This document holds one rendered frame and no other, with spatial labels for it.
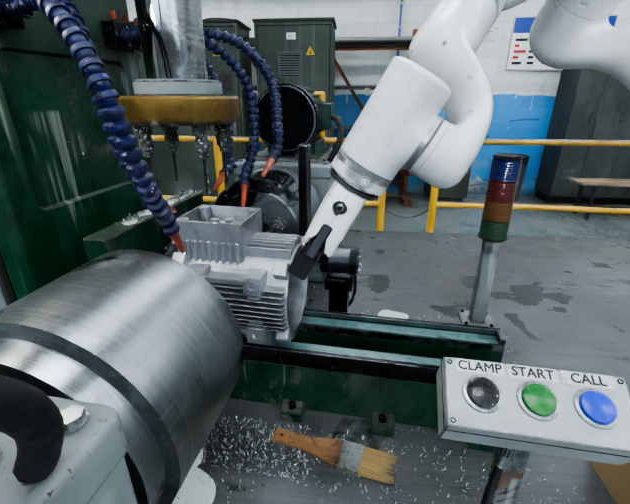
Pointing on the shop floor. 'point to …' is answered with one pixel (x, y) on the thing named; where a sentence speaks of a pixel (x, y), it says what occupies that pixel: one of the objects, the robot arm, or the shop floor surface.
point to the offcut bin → (452, 189)
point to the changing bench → (607, 185)
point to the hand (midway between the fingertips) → (302, 264)
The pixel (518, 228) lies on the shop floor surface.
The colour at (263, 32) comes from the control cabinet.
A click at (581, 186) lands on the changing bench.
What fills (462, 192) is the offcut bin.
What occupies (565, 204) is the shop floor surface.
